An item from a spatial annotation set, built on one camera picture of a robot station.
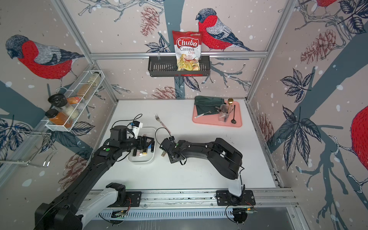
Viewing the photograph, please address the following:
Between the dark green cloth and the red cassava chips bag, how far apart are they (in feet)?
1.18

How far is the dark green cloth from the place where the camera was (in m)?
1.16

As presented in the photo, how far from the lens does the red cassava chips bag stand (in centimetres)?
83
